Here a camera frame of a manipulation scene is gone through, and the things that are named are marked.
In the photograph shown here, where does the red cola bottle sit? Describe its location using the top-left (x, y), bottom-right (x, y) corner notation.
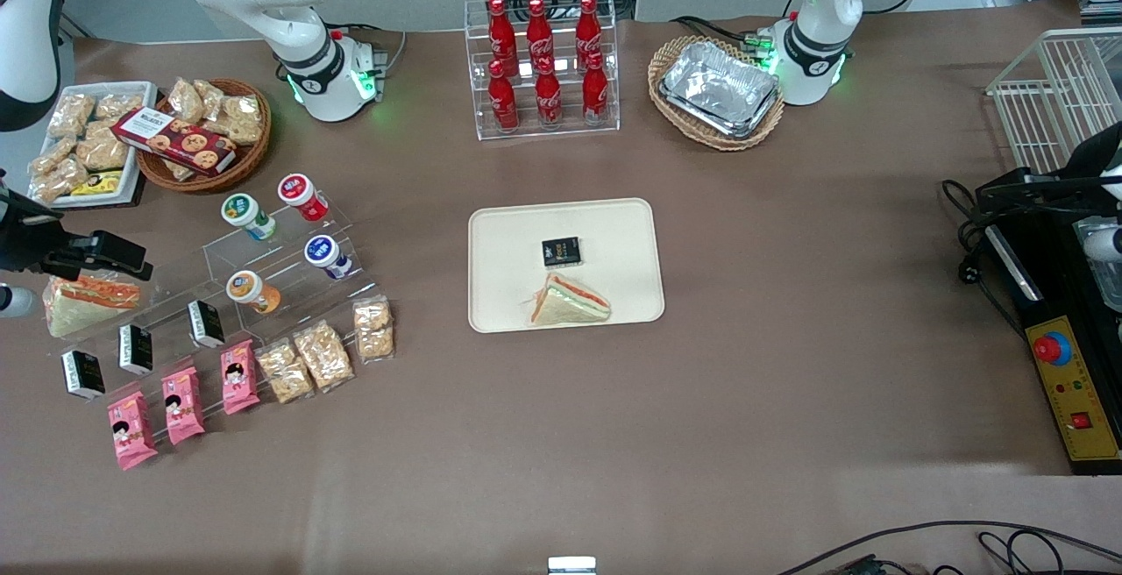
top-left (581, 51), bottom-right (611, 127)
top-left (535, 56), bottom-right (564, 130)
top-left (488, 0), bottom-right (517, 76)
top-left (526, 0), bottom-right (555, 73)
top-left (487, 60), bottom-right (520, 134)
top-left (575, 0), bottom-right (604, 67)

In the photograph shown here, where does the black cable bundle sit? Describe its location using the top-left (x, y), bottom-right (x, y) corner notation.
top-left (941, 177), bottom-right (1028, 335)

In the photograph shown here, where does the white rectangular tray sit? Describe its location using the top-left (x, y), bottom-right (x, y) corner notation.
top-left (27, 81), bottom-right (160, 209)

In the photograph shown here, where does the red gum bottle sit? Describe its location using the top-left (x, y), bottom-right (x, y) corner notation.
top-left (277, 173), bottom-right (330, 223)

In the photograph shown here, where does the stack of foil trays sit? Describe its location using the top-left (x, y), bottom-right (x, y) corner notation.
top-left (658, 40), bottom-right (782, 139)

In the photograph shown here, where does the light wicker basket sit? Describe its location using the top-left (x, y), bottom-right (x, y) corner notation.
top-left (647, 35), bottom-right (786, 153)

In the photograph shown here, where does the red cookie box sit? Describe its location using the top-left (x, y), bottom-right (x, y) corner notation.
top-left (110, 106), bottom-right (238, 178)

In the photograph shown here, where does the white wire basket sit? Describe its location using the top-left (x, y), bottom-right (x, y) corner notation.
top-left (985, 26), bottom-right (1122, 177)

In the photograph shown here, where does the clear acrylic stepped snack stand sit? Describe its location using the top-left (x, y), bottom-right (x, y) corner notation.
top-left (41, 270), bottom-right (266, 420)

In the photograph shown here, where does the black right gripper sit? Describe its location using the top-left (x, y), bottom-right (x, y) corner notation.
top-left (0, 192), bottom-right (155, 283)

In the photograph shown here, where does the yellow snack pack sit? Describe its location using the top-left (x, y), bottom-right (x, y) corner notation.
top-left (69, 169), bottom-right (124, 198)

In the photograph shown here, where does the long black cable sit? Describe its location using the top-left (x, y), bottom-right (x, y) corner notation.
top-left (776, 519), bottom-right (1122, 575)

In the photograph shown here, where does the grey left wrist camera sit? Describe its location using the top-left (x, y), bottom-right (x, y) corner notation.
top-left (1082, 224), bottom-right (1122, 263)

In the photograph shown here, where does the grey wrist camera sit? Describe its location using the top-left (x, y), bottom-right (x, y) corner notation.
top-left (0, 286), bottom-right (39, 320)
top-left (1082, 224), bottom-right (1122, 263)

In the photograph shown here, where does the clear plastic container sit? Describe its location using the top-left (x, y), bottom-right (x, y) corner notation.
top-left (1073, 216), bottom-right (1122, 313)

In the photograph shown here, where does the green gum bottle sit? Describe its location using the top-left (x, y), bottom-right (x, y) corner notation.
top-left (220, 193), bottom-right (277, 241)

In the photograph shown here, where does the red emergency stop button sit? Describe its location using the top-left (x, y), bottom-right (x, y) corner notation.
top-left (1032, 330), bottom-right (1073, 368)

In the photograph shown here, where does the black cable at arm base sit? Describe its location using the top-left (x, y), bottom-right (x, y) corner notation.
top-left (671, 12), bottom-right (794, 52)

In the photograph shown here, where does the looped black cable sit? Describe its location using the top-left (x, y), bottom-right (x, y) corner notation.
top-left (976, 529), bottom-right (1067, 575)

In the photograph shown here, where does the wrapped triangle sandwich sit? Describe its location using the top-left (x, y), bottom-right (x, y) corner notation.
top-left (44, 275), bottom-right (142, 339)
top-left (529, 272), bottom-right (613, 327)

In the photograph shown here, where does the brown wicker basket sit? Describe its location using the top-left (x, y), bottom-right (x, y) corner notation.
top-left (136, 77), bottom-right (273, 195)

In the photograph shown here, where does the small black box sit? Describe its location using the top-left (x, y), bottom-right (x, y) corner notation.
top-left (61, 350), bottom-right (106, 401)
top-left (118, 323), bottom-right (154, 376)
top-left (541, 236), bottom-right (584, 269)
top-left (187, 299), bottom-right (226, 350)

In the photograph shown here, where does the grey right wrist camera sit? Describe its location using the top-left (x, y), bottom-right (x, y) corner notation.
top-left (0, 286), bottom-right (39, 320)

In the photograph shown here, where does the clear acrylic gum stand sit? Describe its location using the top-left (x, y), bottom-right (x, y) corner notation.
top-left (201, 193), bottom-right (380, 341)

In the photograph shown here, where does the black and yellow control box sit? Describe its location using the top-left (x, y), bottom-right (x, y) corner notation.
top-left (980, 170), bottom-right (1122, 477)

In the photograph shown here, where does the pink snack pack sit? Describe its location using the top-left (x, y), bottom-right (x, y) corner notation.
top-left (107, 391), bottom-right (160, 472)
top-left (161, 366), bottom-right (207, 447)
top-left (219, 339), bottom-right (261, 416)

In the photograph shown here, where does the blue gum bottle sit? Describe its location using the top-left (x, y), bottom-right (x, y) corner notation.
top-left (303, 234), bottom-right (355, 281)

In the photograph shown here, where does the beige serving tray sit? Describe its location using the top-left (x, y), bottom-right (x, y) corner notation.
top-left (467, 197), bottom-right (666, 334)

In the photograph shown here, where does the grey cable at arm base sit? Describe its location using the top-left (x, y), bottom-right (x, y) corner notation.
top-left (331, 23), bottom-right (409, 78)

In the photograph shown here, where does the clear acrylic bottle rack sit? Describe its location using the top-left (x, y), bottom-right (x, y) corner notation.
top-left (464, 0), bottom-right (621, 141)

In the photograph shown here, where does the orange gum bottle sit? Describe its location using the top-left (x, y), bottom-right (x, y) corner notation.
top-left (225, 269), bottom-right (282, 316)

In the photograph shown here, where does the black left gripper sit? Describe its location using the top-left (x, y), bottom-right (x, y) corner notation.
top-left (977, 167), bottom-right (1109, 218)

